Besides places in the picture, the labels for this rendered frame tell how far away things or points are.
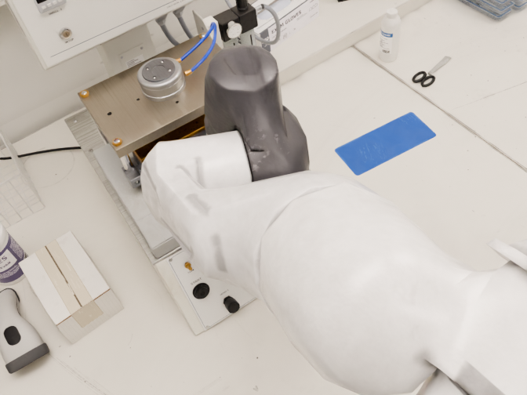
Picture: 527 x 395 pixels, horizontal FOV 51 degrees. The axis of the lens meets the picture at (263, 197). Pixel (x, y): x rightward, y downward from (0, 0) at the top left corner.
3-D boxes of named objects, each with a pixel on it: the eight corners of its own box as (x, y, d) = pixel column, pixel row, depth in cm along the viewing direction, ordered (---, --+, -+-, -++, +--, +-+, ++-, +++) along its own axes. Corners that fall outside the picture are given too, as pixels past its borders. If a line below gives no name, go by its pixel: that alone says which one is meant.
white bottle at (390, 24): (390, 48, 153) (394, 2, 142) (401, 58, 150) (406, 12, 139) (375, 55, 152) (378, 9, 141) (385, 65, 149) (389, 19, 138)
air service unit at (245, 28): (208, 67, 122) (194, 9, 111) (263, 39, 126) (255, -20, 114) (219, 78, 120) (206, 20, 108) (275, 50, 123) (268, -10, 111)
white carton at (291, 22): (233, 40, 156) (228, 18, 150) (288, 1, 164) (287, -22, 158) (263, 57, 150) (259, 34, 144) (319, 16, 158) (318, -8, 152)
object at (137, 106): (82, 110, 111) (56, 58, 101) (214, 45, 119) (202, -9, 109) (132, 185, 98) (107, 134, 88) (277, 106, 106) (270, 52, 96)
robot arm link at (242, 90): (228, 230, 65) (311, 213, 66) (230, 190, 52) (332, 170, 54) (198, 97, 71) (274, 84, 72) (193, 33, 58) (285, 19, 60)
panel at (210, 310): (204, 331, 108) (165, 259, 99) (327, 251, 116) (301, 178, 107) (208, 336, 107) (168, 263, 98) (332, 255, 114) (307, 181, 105)
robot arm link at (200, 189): (402, 169, 37) (288, 106, 66) (123, 226, 34) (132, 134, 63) (412, 312, 41) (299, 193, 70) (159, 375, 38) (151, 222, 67)
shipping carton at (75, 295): (36, 281, 120) (16, 260, 113) (89, 249, 124) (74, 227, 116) (68, 347, 110) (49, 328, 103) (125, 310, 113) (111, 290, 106)
